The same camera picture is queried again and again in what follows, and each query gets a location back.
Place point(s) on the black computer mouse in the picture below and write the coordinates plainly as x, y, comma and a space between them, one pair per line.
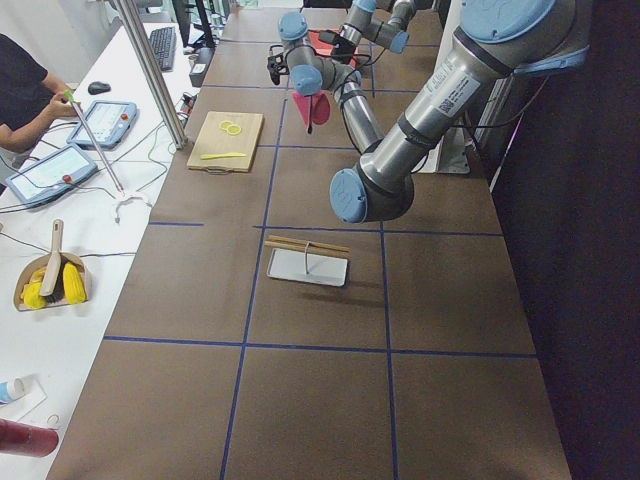
97, 87

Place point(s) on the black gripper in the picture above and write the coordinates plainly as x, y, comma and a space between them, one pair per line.
311, 107

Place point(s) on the wooden hand brush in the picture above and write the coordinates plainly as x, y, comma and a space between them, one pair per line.
51, 289

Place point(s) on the wooden rack rod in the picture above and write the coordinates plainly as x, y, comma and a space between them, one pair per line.
299, 242
313, 250

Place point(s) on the metal reacher stick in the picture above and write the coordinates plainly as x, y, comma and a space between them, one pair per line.
124, 196

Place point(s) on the yellow cloth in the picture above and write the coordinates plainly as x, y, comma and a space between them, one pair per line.
69, 287

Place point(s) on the wooden dustpan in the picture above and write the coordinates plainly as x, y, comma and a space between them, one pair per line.
42, 261

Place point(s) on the black keyboard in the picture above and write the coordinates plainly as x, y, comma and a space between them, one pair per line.
163, 44

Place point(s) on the teach pendant tablet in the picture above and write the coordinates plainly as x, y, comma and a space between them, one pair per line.
52, 177
110, 121

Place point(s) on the person in black shirt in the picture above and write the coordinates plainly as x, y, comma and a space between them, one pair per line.
32, 98

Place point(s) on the yellow plastic knife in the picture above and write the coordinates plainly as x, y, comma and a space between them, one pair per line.
222, 155

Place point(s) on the pink grey microfiber cloth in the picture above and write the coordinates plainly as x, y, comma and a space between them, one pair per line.
314, 109

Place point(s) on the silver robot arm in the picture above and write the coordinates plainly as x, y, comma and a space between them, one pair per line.
492, 40
382, 23

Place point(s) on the white rectangular tray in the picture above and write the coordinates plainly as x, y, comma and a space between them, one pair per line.
289, 265

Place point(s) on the white rack stand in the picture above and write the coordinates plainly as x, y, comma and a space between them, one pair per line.
306, 252

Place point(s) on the red cylinder bottle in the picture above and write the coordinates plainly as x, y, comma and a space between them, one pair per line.
27, 440

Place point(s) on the white blue bottle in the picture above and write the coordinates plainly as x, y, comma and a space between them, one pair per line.
11, 390

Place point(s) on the aluminium frame post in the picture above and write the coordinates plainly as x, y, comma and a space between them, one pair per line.
138, 37

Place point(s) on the wooden cutting board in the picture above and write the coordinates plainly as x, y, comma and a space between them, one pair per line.
212, 139

